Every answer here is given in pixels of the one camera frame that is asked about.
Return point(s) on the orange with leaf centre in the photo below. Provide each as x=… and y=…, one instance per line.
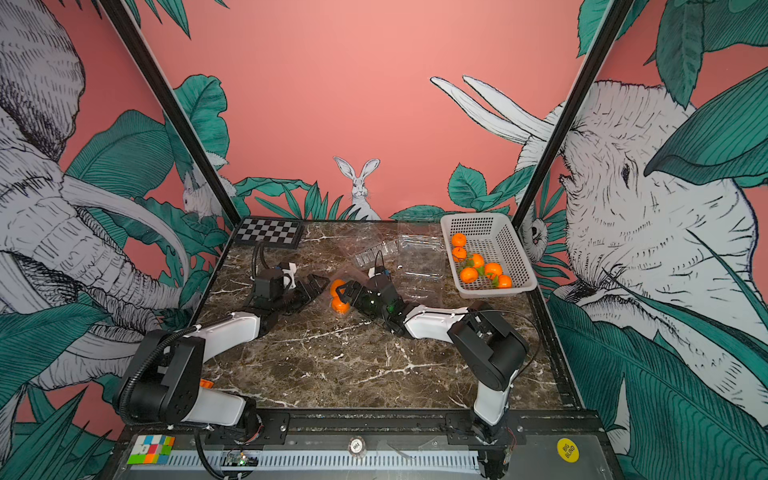
x=492, y=270

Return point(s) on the white perforated plastic basket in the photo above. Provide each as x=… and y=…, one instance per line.
x=491, y=236

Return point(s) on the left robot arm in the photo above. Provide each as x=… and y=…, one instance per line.
x=163, y=382

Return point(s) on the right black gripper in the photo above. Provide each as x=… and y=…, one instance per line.
x=356, y=288

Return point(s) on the white slotted cable duct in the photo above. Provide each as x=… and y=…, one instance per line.
x=328, y=460

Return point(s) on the yellow round sticker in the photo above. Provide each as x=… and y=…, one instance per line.
x=568, y=450

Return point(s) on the clear clamshell container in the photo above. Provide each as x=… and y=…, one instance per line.
x=420, y=249
x=376, y=254
x=423, y=287
x=354, y=277

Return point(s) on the colourful rubik cube front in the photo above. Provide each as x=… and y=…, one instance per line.
x=151, y=450

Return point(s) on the black front rail frame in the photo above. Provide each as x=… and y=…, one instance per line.
x=525, y=449

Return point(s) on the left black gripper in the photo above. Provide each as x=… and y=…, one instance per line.
x=309, y=296

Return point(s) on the black frame post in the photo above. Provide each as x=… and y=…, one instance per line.
x=609, y=28
x=128, y=31

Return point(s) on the right black frame post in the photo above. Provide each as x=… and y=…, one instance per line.
x=609, y=28

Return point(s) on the black white checkerboard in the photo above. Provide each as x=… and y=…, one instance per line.
x=282, y=233

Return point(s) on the left black frame post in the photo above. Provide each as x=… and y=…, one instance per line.
x=128, y=31

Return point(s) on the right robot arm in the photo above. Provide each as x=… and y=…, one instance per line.
x=494, y=352

